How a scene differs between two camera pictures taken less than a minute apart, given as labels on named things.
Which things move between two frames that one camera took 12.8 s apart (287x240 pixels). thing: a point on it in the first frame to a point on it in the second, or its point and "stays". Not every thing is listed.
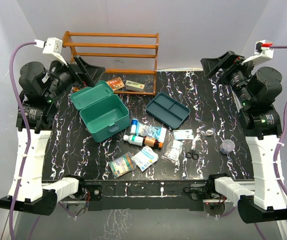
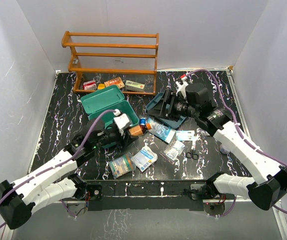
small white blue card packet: [183, 134] stays
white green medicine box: [134, 86] stays
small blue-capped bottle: [134, 122] to [142, 121]
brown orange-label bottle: [152, 142] to [139, 130]
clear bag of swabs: [172, 151] stays
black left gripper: [91, 74] to [124, 141]
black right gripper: [212, 66] to [161, 110]
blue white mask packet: [156, 132] to [165, 132]
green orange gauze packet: [122, 165] stays
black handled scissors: [193, 155] stays
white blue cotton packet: [145, 158] stays
